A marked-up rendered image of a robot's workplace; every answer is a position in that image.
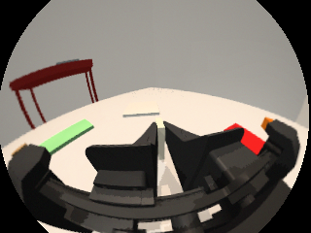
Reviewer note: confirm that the light green flat rectangular block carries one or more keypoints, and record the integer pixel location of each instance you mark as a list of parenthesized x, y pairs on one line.
[(68, 135)]

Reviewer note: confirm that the orange flat block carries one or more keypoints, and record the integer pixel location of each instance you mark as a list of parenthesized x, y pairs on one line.
[(266, 120)]

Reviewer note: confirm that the orange rectangular block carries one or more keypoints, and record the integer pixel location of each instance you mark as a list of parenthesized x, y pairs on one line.
[(18, 149)]

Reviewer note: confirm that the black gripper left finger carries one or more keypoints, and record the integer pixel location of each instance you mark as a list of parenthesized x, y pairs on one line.
[(139, 156)]

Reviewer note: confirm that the red flat block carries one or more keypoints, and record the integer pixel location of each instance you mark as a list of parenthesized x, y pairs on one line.
[(250, 140)]

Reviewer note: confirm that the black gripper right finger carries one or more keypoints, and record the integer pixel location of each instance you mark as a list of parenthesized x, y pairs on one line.
[(189, 151)]

